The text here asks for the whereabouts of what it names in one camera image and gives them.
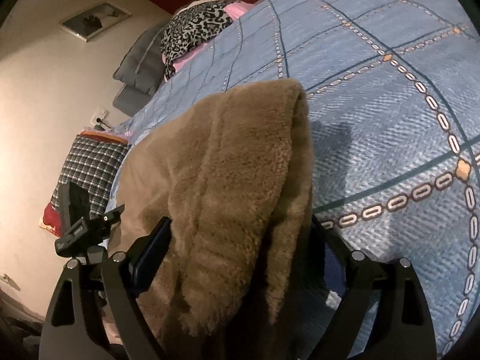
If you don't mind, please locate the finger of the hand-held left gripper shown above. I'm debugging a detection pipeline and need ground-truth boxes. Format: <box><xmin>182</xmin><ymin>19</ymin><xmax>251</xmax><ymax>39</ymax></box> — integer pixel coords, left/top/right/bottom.
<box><xmin>98</xmin><ymin>204</ymin><xmax>126</xmax><ymax>233</ymax></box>

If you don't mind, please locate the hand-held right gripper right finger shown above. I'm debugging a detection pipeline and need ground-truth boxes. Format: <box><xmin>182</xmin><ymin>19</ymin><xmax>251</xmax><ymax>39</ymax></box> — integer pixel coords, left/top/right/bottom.
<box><xmin>307</xmin><ymin>215</ymin><xmax>438</xmax><ymax>360</ymax></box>

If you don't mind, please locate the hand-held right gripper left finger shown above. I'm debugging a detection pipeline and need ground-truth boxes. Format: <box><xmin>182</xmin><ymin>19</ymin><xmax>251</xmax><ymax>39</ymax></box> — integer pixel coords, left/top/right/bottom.
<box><xmin>38</xmin><ymin>216</ymin><xmax>174</xmax><ymax>360</ymax></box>

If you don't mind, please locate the brown fleece blanket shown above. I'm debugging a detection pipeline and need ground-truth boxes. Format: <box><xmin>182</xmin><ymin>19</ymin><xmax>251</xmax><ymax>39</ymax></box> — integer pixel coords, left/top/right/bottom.
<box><xmin>106</xmin><ymin>78</ymin><xmax>316</xmax><ymax>350</ymax></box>

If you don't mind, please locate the red cloth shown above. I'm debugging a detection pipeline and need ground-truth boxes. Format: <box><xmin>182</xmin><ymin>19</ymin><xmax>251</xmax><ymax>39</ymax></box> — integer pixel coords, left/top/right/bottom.
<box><xmin>38</xmin><ymin>202</ymin><xmax>63</xmax><ymax>234</ymax></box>

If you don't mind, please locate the plaid cushion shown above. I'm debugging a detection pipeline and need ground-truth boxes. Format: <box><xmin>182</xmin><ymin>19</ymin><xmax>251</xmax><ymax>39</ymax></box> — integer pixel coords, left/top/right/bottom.
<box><xmin>50</xmin><ymin>130</ymin><xmax>132</xmax><ymax>219</ymax></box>

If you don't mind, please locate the dark cloth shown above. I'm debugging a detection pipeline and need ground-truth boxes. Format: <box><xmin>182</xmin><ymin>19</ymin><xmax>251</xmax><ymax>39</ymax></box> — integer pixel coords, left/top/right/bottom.
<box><xmin>0</xmin><ymin>289</ymin><xmax>43</xmax><ymax>360</ymax></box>

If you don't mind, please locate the grey quilted cushion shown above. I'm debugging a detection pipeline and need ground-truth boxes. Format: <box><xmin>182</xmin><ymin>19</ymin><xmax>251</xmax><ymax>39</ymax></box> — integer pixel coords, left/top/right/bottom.
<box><xmin>112</xmin><ymin>22</ymin><xmax>177</xmax><ymax>115</ymax></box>

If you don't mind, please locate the blue checked blanket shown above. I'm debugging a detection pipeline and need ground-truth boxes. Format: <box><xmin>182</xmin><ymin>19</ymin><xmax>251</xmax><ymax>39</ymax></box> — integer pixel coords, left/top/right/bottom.
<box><xmin>105</xmin><ymin>0</ymin><xmax>480</xmax><ymax>360</ymax></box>

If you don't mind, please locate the leopard print cloth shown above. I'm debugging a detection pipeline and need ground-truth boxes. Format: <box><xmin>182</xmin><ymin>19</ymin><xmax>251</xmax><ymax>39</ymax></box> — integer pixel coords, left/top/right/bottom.
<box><xmin>160</xmin><ymin>0</ymin><xmax>235</xmax><ymax>80</ymax></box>

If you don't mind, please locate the pink pillow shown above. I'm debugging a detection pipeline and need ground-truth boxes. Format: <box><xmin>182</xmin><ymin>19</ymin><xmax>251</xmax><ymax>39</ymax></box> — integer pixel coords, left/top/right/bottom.
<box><xmin>161</xmin><ymin>0</ymin><xmax>256</xmax><ymax>74</ymax></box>

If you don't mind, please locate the white wall outlet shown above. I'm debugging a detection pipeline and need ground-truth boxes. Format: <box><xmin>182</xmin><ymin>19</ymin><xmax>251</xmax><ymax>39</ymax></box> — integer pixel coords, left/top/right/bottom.
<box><xmin>88</xmin><ymin>108</ymin><xmax>110</xmax><ymax>129</ymax></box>

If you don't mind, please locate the framed wall picture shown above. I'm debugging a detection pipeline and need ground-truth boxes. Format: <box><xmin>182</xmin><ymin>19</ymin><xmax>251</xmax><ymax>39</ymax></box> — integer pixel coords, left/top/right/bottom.
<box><xmin>59</xmin><ymin>2</ymin><xmax>132</xmax><ymax>43</ymax></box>

